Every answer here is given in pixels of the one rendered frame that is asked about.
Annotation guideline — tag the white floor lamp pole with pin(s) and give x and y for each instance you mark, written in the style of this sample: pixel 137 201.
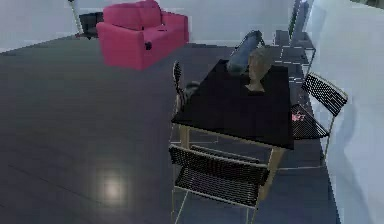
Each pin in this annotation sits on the white floor lamp pole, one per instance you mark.
pixel 76 16

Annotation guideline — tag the dark shelf unit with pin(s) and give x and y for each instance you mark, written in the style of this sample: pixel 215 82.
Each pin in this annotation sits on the dark shelf unit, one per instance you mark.
pixel 298 36

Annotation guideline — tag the black mesh chair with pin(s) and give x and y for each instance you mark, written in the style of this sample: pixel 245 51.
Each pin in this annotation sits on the black mesh chair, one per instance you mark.
pixel 181 90
pixel 220 176
pixel 320 103
pixel 258 38

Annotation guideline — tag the small pink object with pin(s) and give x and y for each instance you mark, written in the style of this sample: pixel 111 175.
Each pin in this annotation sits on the small pink object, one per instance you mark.
pixel 297 117

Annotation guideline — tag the black table with wooden legs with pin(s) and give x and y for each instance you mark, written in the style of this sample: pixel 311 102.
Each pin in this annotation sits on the black table with wooden legs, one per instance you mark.
pixel 240 106

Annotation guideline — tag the red sofa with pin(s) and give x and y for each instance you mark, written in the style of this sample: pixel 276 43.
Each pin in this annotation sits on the red sofa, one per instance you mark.
pixel 140 40

